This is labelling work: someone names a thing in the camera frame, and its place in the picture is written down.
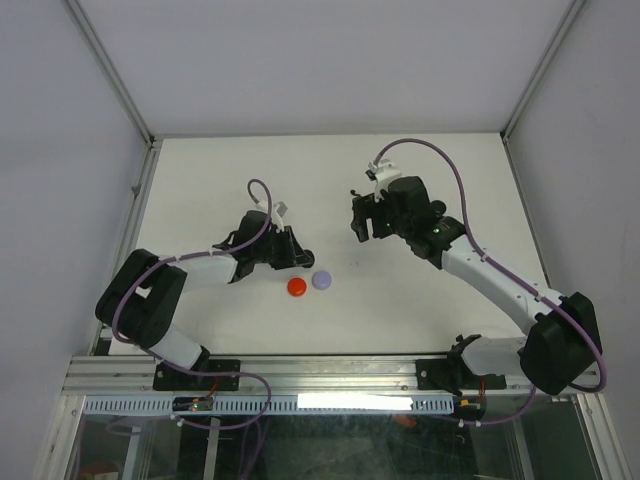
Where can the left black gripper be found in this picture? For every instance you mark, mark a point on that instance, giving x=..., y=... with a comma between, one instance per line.
x=293, y=254

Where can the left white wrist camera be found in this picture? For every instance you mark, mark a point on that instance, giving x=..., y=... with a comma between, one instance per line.
x=276, y=212

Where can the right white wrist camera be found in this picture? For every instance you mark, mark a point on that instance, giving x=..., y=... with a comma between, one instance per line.
x=382, y=173

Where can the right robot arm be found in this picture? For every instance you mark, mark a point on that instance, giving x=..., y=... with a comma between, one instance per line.
x=559, y=336

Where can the right aluminium frame post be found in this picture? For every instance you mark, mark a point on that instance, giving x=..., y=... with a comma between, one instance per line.
x=563, y=29

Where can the aluminium mounting rail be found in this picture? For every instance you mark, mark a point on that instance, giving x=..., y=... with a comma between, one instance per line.
x=286, y=374

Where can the red charging case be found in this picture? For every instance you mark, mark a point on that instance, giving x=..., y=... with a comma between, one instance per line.
x=297, y=286

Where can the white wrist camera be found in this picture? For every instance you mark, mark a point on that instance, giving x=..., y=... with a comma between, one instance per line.
x=382, y=173
x=276, y=212

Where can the black charging case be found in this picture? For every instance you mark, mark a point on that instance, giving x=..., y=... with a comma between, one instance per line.
x=306, y=259
x=438, y=207

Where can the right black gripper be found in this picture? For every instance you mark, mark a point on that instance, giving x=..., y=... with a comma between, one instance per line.
x=365, y=207

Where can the slotted cable duct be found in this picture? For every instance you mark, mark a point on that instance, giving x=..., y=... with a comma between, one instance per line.
x=304, y=403

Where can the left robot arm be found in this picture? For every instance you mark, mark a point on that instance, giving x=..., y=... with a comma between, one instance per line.
x=140, y=302

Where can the purple charging case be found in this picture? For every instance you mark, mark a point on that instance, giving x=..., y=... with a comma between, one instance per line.
x=321, y=280

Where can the left aluminium frame post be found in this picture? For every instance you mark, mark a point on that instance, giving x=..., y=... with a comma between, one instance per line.
x=96, y=47

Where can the aluminium frame post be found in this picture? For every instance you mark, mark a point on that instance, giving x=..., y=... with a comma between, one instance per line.
x=563, y=29
x=96, y=47

